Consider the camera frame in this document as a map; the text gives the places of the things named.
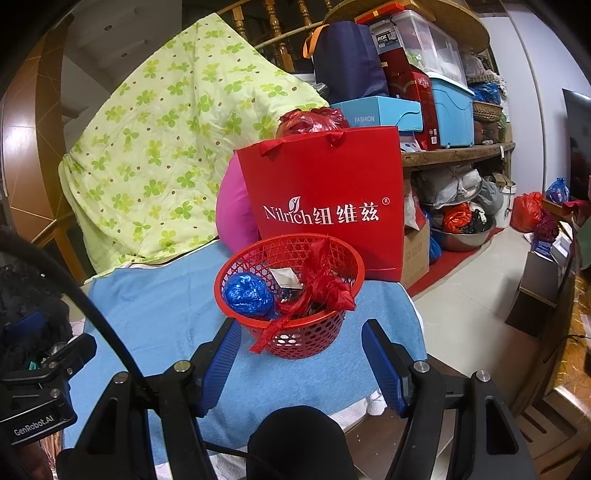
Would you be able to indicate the wooden side table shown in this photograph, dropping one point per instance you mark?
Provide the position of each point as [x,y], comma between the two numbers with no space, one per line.
[572,346]

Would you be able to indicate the wooden shelf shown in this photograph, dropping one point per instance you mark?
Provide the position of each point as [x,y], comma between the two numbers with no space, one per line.
[461,152]

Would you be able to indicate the red floor mat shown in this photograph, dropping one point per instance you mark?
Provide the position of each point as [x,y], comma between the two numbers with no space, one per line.
[457,267]

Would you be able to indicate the dark flat screen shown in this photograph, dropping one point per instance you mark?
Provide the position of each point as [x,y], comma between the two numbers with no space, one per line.
[577,147]

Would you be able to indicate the red gift box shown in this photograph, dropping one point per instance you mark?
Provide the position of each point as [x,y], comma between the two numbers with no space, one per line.
[411,92]

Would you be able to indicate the pink pillow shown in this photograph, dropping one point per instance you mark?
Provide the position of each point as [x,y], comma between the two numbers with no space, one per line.
[233,207]

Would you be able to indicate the white bucket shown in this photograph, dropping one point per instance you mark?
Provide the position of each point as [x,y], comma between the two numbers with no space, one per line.
[507,196]

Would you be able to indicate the orange lidded box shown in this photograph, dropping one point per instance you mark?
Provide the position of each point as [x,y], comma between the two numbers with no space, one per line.
[383,14]

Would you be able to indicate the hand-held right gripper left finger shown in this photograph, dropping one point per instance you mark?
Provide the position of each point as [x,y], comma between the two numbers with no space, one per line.
[221,364]

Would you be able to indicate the woven basket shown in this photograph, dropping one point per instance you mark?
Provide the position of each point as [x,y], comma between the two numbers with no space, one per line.
[487,110]

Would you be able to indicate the clear plastic storage box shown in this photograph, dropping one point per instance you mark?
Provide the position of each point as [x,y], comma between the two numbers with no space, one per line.
[429,41]

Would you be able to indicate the blue plastic bag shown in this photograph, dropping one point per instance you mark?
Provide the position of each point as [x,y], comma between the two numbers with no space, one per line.
[557,191]
[485,92]
[247,295]

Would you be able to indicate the metal basin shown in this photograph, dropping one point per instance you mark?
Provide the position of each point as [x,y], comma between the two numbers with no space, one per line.
[466,237]

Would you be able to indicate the blue plastic storage box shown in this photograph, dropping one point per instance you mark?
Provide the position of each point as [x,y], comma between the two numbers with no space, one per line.
[450,115]

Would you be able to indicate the long white box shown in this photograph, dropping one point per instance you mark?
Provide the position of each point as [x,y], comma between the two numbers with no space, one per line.
[284,278]

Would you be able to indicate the green clover quilt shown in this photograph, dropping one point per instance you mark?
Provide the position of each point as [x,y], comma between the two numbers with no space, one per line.
[161,138]

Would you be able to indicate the red plastic bag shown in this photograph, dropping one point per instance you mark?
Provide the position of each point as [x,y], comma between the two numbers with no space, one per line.
[457,217]
[328,286]
[314,122]
[526,212]

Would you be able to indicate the black plastic bag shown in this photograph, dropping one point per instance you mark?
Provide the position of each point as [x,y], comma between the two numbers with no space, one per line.
[295,297]

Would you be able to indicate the red plastic basket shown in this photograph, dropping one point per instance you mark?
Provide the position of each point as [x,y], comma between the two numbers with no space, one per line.
[300,339]

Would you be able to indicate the grey cloth bundle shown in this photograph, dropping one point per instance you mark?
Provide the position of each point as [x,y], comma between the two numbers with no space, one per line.
[452,184]

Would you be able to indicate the blue blanket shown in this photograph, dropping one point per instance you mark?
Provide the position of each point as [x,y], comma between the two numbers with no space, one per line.
[161,314]

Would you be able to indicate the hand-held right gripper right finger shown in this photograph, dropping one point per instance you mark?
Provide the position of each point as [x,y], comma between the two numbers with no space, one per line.
[383,364]

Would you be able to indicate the light blue cardboard box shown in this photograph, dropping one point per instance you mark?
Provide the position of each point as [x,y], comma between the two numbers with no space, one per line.
[383,113]

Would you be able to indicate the red paper bag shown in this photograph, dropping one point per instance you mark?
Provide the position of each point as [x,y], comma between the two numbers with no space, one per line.
[323,184]

